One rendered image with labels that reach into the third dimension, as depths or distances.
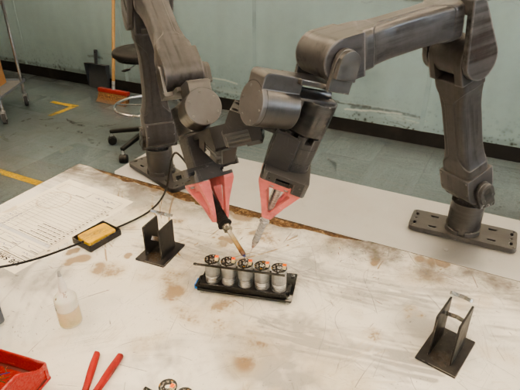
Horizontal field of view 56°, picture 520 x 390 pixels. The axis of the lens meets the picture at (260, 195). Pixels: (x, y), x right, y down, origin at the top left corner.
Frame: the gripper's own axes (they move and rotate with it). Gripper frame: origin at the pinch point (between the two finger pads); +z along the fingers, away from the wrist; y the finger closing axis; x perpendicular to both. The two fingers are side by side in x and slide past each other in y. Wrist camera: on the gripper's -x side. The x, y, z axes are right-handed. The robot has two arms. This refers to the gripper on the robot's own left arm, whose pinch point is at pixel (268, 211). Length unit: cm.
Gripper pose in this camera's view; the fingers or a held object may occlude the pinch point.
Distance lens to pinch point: 75.5
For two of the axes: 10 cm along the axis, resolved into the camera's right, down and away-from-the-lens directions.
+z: -3.3, 8.0, 5.0
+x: 9.3, 3.5, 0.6
